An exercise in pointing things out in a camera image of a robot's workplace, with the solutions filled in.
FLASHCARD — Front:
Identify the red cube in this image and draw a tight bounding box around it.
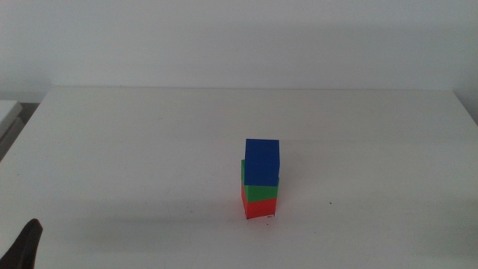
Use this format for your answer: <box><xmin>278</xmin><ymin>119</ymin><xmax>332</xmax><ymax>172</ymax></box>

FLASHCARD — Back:
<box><xmin>240</xmin><ymin>184</ymin><xmax>278</xmax><ymax>220</ymax></box>

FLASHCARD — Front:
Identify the green cube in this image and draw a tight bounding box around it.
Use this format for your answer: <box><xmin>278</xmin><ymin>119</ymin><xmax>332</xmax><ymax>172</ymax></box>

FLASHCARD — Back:
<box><xmin>240</xmin><ymin>158</ymin><xmax>279</xmax><ymax>204</ymax></box>

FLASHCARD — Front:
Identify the blue cube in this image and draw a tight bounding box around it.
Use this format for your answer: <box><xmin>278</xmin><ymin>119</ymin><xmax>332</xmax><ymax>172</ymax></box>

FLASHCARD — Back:
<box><xmin>243</xmin><ymin>138</ymin><xmax>281</xmax><ymax>188</ymax></box>

